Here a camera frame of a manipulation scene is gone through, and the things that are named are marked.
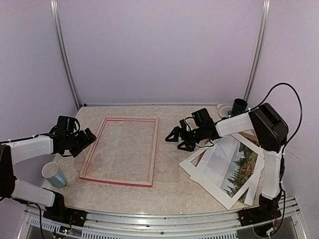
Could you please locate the left aluminium post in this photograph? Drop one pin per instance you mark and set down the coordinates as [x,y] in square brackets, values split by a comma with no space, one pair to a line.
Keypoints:
[63,52]

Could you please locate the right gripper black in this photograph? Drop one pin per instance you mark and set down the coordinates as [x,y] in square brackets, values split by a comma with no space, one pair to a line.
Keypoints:
[177,130]

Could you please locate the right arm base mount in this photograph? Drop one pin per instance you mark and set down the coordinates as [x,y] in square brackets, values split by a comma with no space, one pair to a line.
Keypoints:
[259,214]

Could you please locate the white round coaster plate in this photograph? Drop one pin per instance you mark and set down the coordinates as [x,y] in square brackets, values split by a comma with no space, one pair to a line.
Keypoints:
[225,110]

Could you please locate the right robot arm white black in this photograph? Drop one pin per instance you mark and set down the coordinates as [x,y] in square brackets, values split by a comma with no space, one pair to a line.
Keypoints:
[270,129]

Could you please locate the front aluminium rail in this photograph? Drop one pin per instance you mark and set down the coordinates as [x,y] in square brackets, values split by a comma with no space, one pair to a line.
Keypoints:
[103,225]

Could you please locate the wooden picture frame pink edge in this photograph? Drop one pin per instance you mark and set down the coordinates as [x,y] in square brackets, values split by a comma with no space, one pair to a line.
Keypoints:
[123,153]

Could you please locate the aluminium post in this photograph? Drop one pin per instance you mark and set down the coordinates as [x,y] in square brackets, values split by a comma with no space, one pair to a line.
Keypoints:
[258,49]
[63,52]

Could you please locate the landscape photo print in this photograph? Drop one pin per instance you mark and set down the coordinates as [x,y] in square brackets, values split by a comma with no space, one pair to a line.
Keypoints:
[229,164]

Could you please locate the brown backing board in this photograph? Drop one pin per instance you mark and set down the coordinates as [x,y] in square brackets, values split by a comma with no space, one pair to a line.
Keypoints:
[248,135]

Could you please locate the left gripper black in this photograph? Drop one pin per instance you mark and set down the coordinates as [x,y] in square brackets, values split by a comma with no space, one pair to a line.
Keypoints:
[85,141]

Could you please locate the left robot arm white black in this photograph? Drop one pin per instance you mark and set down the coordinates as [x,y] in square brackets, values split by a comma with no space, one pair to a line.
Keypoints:
[15,151]

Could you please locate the dark green cup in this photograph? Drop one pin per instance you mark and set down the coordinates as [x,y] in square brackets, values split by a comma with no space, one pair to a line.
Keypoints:
[239,106]

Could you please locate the light blue mug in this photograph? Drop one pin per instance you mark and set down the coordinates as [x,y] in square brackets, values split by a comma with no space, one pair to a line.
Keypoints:
[53,174]

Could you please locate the white mat board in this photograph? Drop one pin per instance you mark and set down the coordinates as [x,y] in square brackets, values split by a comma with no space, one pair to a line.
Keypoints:
[197,176]

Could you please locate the right aluminium post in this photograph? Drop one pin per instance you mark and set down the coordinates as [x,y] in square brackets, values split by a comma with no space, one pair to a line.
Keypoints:
[258,49]

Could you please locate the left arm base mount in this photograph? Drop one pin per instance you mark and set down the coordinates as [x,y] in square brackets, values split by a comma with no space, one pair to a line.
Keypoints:
[65,215]

